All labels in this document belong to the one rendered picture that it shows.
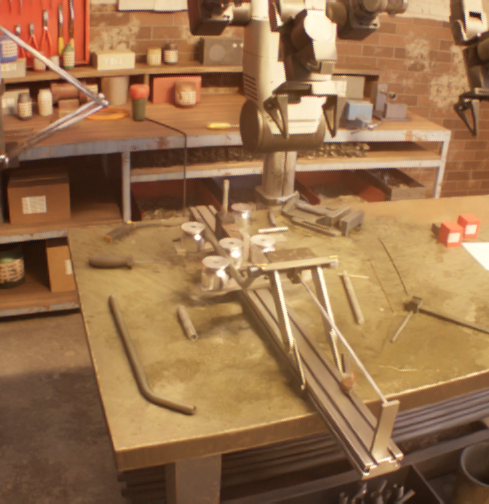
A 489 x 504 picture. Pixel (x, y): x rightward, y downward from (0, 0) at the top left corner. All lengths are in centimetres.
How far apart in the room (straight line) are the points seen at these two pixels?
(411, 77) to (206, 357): 306
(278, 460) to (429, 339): 75
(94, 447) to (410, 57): 287
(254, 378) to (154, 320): 24
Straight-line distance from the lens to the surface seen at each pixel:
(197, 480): 105
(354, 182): 332
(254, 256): 124
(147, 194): 308
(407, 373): 107
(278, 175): 177
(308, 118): 170
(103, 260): 130
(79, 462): 210
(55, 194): 257
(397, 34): 378
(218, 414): 93
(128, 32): 319
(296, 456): 179
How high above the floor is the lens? 150
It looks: 27 degrees down
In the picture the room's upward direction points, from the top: 4 degrees clockwise
